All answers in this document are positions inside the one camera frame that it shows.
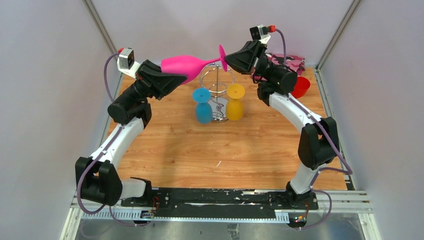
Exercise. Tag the magenta wine glass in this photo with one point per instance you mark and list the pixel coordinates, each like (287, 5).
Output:
(191, 66)

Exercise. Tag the red wine glass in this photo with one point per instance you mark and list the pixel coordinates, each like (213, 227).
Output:
(301, 87)

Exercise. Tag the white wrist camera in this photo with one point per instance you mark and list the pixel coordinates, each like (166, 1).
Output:
(261, 33)
(126, 62)

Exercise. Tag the pink camouflage cloth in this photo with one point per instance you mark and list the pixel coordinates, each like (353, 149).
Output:
(292, 63)

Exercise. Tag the yellow wine glass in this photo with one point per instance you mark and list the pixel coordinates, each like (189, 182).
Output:
(234, 107)

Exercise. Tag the aluminium frame rail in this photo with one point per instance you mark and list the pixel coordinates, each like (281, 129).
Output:
(330, 203)

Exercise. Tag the blue wine glass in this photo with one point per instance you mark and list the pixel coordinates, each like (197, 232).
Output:
(203, 110)

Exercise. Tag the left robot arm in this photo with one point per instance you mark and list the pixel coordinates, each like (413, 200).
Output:
(97, 178)

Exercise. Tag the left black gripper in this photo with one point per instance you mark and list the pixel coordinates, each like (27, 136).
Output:
(156, 83)

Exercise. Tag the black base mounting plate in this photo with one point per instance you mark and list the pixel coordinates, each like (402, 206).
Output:
(224, 203)

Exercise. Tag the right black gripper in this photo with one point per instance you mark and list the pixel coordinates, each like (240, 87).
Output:
(250, 56)

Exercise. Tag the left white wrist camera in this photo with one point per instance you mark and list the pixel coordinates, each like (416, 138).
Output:
(126, 62)

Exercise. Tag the chrome wine glass rack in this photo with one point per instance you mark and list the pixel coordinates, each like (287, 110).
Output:
(216, 80)

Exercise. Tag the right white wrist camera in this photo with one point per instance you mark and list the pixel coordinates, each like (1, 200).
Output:
(261, 33)

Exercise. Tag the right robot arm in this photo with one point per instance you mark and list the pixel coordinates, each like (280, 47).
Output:
(318, 143)

